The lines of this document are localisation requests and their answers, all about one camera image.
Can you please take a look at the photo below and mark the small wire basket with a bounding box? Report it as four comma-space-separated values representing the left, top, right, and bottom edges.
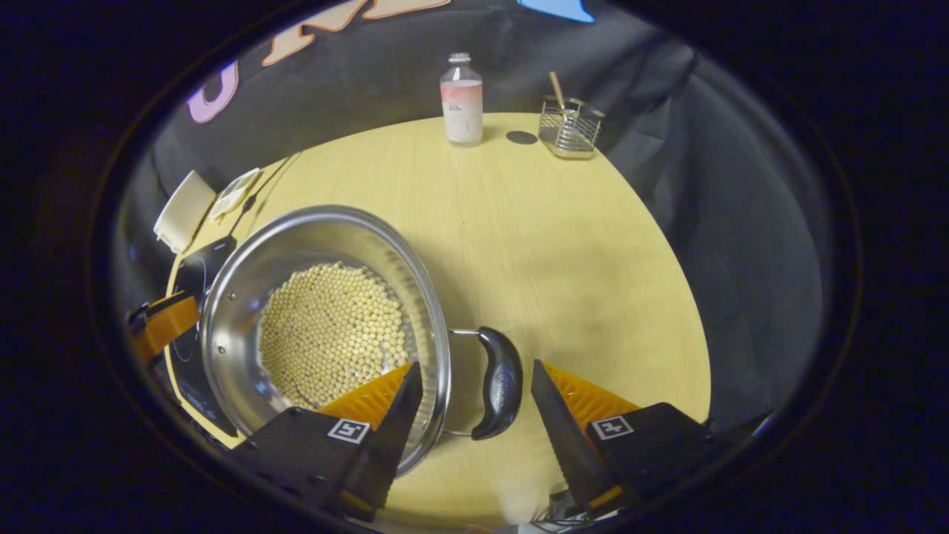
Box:
538, 96, 605, 159

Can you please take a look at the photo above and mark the white toaster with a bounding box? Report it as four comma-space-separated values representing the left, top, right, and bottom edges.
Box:
153, 171, 217, 254

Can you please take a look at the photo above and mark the white divided bean dish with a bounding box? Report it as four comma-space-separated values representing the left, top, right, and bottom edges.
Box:
209, 168, 262, 222

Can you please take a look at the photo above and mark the black power cable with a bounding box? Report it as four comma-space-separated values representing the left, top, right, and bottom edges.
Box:
241, 152, 301, 216

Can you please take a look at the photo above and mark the black induction cooktop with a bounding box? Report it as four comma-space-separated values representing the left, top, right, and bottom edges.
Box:
167, 236, 238, 438

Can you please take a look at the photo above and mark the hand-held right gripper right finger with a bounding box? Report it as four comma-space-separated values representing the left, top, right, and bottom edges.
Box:
531, 360, 735, 516

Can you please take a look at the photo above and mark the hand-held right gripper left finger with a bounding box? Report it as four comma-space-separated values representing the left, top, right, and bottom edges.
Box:
234, 362, 424, 522

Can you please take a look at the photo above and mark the clear bottle with pink label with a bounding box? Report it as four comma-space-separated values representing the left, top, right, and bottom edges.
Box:
440, 53, 484, 147

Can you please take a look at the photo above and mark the pile of yellow soybeans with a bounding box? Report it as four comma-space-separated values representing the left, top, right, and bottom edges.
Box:
257, 262, 411, 410

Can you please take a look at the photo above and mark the steel pot with black handles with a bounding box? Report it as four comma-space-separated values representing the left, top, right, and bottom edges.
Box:
200, 205, 524, 478

